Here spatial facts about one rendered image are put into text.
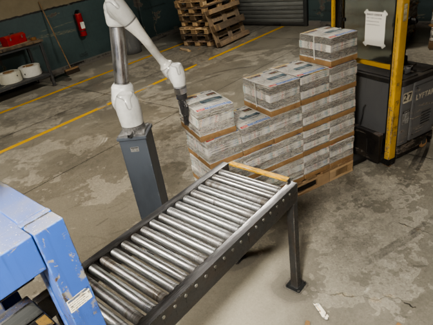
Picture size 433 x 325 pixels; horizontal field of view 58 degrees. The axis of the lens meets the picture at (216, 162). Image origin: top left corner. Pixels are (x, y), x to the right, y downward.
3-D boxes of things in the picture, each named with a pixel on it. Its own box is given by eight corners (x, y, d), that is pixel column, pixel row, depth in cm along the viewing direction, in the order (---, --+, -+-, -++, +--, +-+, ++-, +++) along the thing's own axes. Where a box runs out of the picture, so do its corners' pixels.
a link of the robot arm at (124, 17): (138, 14, 237) (134, 12, 248) (117, -11, 227) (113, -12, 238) (123, 29, 237) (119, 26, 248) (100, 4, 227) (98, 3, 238)
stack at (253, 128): (199, 211, 347) (182, 126, 307) (302, 166, 390) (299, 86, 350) (221, 234, 316) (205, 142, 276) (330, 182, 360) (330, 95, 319)
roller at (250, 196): (202, 180, 238) (203, 187, 240) (267, 202, 210) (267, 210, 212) (208, 177, 242) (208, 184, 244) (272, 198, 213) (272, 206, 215)
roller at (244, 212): (192, 187, 232) (187, 193, 230) (258, 211, 204) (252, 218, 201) (195, 192, 236) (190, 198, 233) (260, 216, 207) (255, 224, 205)
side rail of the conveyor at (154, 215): (224, 177, 262) (221, 160, 256) (230, 178, 259) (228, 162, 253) (40, 316, 178) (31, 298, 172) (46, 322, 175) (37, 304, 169)
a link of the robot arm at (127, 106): (122, 130, 257) (114, 98, 246) (118, 121, 272) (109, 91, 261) (146, 124, 261) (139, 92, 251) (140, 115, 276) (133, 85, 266)
